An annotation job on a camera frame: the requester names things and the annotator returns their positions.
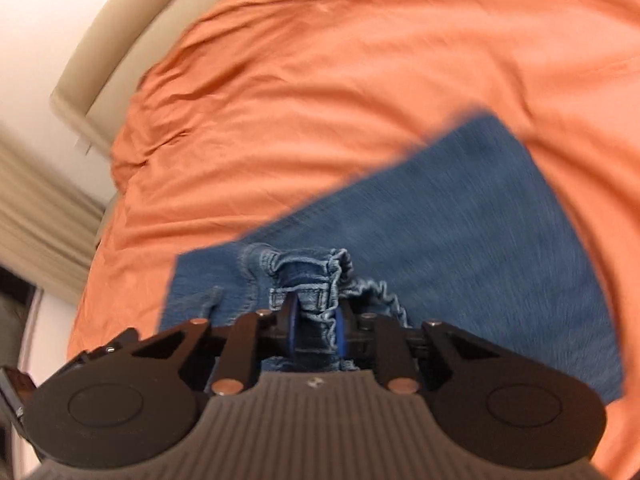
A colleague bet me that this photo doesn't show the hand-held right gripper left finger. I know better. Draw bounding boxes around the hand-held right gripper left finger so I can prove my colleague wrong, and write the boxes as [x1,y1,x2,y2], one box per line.
[127,292,304,396]

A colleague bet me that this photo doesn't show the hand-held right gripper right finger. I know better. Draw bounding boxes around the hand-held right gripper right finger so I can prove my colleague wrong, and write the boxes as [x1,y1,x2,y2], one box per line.
[332,305,502,396]

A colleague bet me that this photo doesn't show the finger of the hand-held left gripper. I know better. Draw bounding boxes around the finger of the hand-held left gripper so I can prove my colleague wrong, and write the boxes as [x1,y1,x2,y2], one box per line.
[65,327,141,364]

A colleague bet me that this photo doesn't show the blue denim pants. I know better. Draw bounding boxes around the blue denim pants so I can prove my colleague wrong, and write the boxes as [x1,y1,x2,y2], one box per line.
[158,111,627,405]

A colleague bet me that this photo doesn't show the beige curtain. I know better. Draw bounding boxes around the beige curtain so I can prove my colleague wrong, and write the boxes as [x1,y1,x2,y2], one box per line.
[0,129,109,307]

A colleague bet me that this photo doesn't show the orange duvet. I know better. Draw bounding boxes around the orange duvet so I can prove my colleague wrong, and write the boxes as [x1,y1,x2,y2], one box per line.
[66,0,640,480]

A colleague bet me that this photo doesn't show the beige upholstered bed headboard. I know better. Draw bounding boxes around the beige upholstered bed headboard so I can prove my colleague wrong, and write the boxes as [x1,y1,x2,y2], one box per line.
[50,0,312,157]

